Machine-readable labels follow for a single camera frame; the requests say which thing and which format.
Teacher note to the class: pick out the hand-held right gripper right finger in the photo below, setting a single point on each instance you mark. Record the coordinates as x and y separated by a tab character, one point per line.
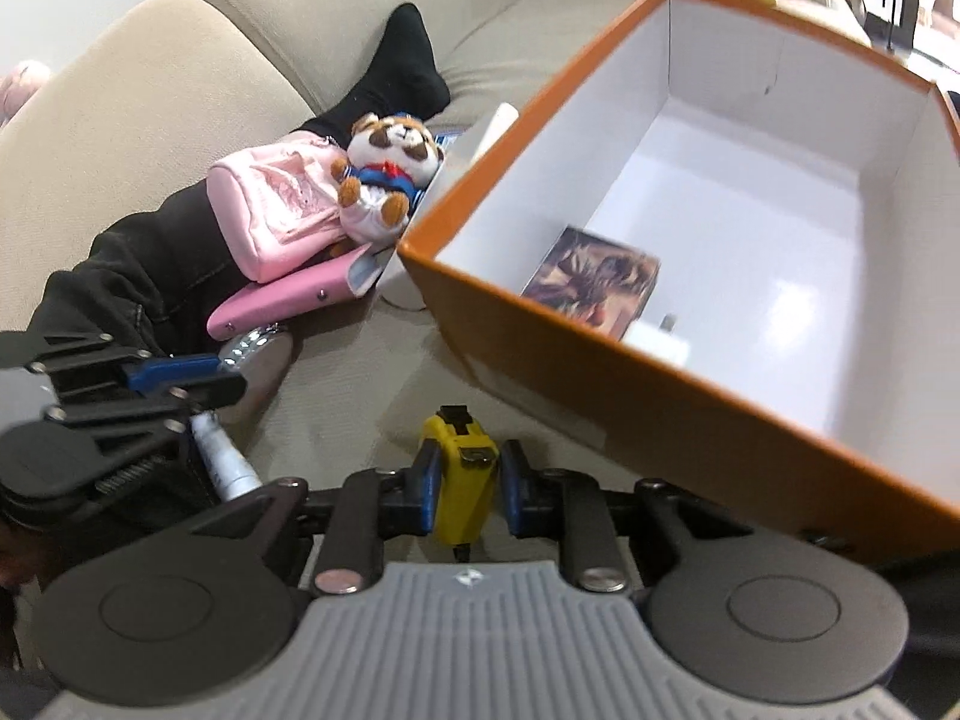
517	495

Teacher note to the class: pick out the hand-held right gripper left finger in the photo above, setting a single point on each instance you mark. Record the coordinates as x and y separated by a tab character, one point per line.
426	491

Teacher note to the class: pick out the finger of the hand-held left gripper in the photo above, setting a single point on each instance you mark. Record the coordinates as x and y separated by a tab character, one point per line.
172	373
214	390

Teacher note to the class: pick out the shiny silver round object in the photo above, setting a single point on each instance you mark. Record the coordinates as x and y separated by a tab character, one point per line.
259	375

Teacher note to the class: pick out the white marker pen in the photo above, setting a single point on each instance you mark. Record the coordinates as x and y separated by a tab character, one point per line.
225	457

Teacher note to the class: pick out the orange wooden storage box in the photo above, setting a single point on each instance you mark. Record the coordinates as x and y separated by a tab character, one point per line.
600	405

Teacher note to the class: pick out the pink fabric pouch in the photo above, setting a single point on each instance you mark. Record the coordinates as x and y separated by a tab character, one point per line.
277	195

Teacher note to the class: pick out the white box with pink lid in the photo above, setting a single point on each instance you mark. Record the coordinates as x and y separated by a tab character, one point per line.
409	270

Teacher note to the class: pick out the brown and white plush toy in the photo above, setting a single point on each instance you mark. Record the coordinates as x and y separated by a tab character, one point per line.
390	142

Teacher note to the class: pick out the person's leg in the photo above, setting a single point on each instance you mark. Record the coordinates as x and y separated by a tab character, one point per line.
150	262

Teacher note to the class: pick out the pink snap case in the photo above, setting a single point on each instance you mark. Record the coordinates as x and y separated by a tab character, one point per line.
285	300

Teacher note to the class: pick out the white charger plug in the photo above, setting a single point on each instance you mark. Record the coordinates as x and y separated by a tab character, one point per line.
660	345

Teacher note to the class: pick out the picture printed card box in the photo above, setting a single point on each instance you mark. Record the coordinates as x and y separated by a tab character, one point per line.
592	277

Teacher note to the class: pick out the beige sofa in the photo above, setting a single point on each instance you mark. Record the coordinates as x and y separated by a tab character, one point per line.
150	90

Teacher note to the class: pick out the pink fluffy item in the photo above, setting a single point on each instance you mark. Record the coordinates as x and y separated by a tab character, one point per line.
22	86

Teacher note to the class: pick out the black sock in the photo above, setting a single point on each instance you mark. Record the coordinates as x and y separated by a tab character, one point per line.
397	67

